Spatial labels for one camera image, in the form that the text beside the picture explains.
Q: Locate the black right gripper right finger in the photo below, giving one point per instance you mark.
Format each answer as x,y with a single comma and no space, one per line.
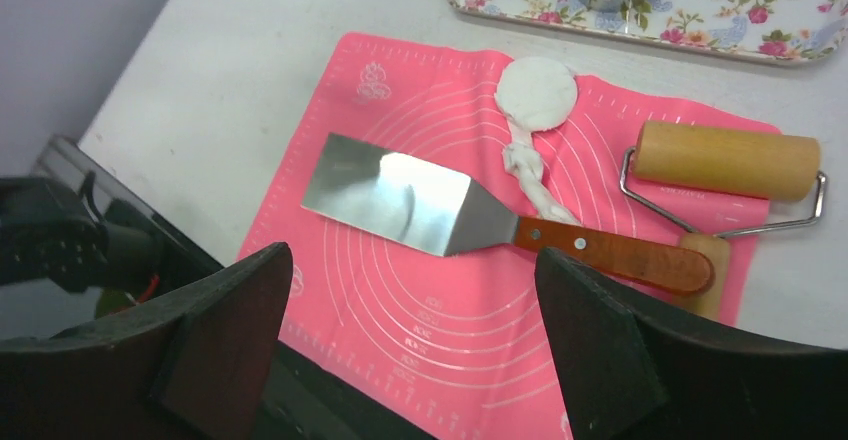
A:
631,366

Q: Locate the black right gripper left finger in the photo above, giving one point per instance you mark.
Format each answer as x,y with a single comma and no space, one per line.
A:
190,364

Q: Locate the pink silicone baking mat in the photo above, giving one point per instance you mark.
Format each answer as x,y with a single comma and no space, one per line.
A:
457,345

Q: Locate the white dough scrap strip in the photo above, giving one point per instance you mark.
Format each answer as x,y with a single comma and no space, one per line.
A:
522,161

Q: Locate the wooden rolling pin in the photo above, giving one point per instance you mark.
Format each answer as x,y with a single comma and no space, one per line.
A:
770,166

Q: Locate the white dough lump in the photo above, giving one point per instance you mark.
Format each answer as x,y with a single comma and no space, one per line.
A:
536,93

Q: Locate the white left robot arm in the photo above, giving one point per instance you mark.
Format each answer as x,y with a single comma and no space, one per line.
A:
71,221

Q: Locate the floral rectangular tray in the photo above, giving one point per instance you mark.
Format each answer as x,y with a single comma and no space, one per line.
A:
762,30

